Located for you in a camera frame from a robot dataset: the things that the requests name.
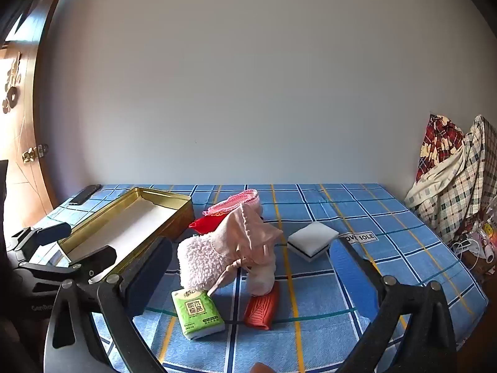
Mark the red ribbed silicone pad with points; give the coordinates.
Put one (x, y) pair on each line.
(262, 307)

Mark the white plaid quilt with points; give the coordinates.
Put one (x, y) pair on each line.
(466, 186)

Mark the gold metal tin box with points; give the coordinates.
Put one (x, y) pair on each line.
(128, 221)

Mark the black smartphone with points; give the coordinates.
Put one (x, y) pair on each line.
(83, 195)

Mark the blue plaid bed sheet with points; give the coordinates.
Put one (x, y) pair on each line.
(388, 221)

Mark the white sponge block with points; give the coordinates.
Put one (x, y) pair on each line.
(310, 237)

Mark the white gauze cloth pink edge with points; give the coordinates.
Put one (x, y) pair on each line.
(237, 198)

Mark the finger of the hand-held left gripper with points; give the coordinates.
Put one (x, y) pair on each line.
(48, 235)
(97, 258)

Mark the red patterned cloth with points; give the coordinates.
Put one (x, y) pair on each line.
(438, 140)

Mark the green tissue packet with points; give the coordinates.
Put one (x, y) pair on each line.
(196, 312)

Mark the gold door ornament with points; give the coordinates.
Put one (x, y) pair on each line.
(11, 85)

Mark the person's right hand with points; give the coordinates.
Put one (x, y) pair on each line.
(262, 368)

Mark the metal door latch plate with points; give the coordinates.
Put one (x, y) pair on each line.
(42, 149)

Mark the pink fluffy sock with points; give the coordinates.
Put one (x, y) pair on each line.
(198, 260)

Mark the red fabric pouch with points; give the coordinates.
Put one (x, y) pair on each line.
(204, 223)

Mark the wooden door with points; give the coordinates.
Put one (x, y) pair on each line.
(23, 124)

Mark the brass door knob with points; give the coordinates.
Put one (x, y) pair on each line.
(29, 156)

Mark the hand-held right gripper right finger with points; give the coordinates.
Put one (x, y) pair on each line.
(349, 276)

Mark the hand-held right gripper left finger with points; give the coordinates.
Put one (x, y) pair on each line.
(149, 276)

